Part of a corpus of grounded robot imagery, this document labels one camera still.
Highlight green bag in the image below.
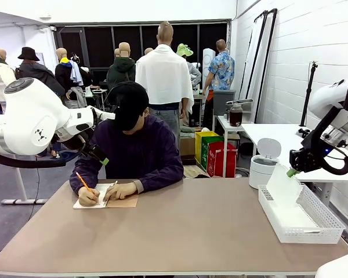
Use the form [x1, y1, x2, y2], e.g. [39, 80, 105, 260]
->
[201, 136, 224, 171]

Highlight mannequin with cream jacket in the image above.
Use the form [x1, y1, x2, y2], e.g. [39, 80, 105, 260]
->
[0, 48, 17, 115]

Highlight black tripod stand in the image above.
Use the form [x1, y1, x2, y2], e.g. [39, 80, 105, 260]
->
[299, 60, 319, 127]

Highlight white notebook sheet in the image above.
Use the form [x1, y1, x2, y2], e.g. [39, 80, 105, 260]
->
[266, 163, 304, 208]

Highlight person's right hand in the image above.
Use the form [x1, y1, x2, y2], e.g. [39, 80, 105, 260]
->
[78, 186, 101, 207]

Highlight black framed white panel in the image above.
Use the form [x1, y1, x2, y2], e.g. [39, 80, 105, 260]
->
[253, 8, 278, 125]
[239, 10, 269, 101]

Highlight glass jar with dark liquid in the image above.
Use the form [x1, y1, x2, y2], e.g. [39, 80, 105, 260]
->
[229, 103, 244, 127]

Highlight brown cover spiral notebook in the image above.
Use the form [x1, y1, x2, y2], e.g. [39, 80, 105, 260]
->
[72, 182, 139, 210]

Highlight person's left hand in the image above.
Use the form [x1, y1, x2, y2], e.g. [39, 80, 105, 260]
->
[103, 181, 137, 201]

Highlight black cap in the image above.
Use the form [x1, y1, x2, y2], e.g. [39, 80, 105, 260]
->
[113, 81, 150, 131]

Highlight mannequin with black hat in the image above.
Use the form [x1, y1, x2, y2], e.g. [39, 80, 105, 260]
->
[14, 46, 66, 159]

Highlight person's left forearm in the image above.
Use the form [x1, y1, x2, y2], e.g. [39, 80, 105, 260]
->
[132, 169, 184, 194]

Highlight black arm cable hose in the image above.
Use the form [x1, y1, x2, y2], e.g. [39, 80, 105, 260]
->
[300, 78, 348, 175]
[0, 127, 96, 169]

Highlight small white side table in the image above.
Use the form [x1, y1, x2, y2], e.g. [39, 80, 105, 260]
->
[216, 115, 252, 178]

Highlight white perforated plastic basket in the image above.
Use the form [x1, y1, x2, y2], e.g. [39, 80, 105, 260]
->
[258, 184, 346, 244]

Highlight mannequin with white cape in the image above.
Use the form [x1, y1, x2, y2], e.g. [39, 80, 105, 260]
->
[135, 20, 195, 148]

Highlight white spiral paper pad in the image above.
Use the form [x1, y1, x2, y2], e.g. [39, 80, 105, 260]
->
[271, 202, 321, 234]

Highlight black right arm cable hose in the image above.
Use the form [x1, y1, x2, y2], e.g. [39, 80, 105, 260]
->
[300, 78, 348, 175]

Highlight yellow pencil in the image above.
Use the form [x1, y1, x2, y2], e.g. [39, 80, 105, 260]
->
[75, 171, 101, 204]

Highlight mannequin with dark green hoodie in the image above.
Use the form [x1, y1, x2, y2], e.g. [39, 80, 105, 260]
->
[106, 42, 136, 89]

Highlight mannequin with yellow collar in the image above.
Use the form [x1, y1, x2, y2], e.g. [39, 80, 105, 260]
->
[55, 47, 92, 109]

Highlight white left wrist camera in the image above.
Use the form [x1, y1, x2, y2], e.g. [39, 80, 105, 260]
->
[86, 105, 116, 121]

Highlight person's right forearm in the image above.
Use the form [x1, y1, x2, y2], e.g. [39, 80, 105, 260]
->
[69, 162, 99, 195]

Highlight grey bin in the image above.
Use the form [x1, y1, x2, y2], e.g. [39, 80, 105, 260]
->
[213, 89, 237, 116]

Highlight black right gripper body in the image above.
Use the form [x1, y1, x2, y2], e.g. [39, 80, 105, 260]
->
[289, 144, 321, 174]

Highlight grey folded clothes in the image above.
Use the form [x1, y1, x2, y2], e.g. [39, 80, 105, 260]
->
[179, 126, 205, 138]

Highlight mannequin with floral shirt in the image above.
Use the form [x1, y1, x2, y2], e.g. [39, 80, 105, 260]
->
[202, 39, 235, 131]

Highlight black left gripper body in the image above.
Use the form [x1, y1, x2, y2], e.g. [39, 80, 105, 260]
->
[75, 134, 107, 163]

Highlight white tower fan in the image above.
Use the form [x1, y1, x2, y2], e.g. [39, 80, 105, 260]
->
[202, 48, 216, 70]

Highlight cardboard box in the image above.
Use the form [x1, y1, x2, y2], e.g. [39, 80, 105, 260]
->
[178, 136, 197, 166]

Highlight mannequin with green hat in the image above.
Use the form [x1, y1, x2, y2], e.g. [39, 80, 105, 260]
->
[176, 43, 202, 89]

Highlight white trash can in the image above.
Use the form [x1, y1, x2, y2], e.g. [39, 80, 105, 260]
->
[248, 138, 282, 189]

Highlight person's dark jacket torso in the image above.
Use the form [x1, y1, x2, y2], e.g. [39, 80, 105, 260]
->
[75, 114, 184, 180]

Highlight red bag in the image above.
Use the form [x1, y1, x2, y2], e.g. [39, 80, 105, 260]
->
[206, 141, 238, 178]

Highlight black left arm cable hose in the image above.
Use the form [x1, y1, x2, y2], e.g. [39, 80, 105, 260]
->
[0, 127, 96, 169]

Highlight person's head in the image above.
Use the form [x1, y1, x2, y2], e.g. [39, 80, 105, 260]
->
[123, 108, 150, 136]

